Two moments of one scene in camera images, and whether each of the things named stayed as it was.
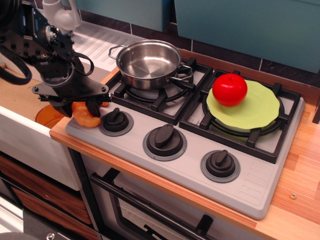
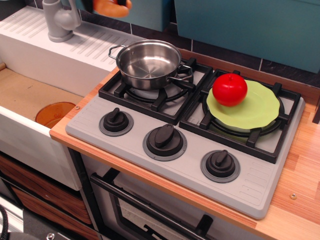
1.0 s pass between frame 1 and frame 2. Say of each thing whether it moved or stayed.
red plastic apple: stayed
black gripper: moved
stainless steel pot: stayed
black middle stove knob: stayed
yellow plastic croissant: moved
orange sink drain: stayed
